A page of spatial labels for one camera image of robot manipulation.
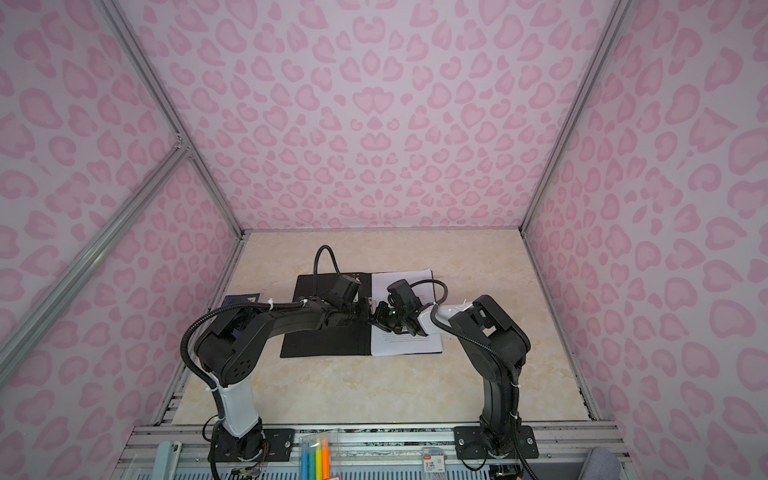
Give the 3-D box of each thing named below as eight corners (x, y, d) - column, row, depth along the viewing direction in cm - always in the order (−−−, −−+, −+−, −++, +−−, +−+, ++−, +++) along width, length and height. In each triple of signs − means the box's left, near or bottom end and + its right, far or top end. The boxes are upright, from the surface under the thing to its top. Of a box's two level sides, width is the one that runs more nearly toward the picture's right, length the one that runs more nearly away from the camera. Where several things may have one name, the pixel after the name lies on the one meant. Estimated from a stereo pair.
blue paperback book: (225, 307, 102) (222, 303, 100) (227, 298, 104) (224, 294, 102) (259, 302, 103) (256, 298, 101) (260, 294, 105) (257, 290, 103)
